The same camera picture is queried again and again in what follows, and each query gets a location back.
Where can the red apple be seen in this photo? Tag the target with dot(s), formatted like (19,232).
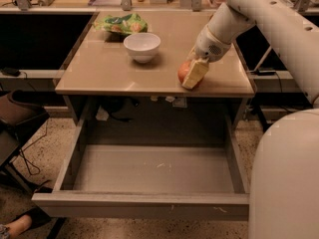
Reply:
(182,72)

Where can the grey cabinet with tan top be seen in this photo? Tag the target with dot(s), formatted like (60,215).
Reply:
(103,68)

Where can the green chip bag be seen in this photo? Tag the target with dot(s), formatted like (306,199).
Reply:
(126,25)

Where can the open grey top drawer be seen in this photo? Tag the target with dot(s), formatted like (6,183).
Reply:
(151,169)

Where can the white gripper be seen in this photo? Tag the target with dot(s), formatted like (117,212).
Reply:
(209,46)

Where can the white ceramic bowl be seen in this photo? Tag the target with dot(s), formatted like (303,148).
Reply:
(142,47)

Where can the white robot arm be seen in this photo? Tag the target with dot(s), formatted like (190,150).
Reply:
(284,188)

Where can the black power adapter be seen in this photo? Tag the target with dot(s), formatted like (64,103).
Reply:
(11,72)
(265,72)

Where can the black power adapter right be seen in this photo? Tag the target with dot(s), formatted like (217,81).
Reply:
(265,72)

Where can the dark brown chair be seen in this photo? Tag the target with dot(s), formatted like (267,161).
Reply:
(18,123)

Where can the person's foot with black shoe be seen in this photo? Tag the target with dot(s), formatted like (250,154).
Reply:
(28,220)

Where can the black power adapter left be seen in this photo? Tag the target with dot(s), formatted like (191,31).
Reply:
(11,72)

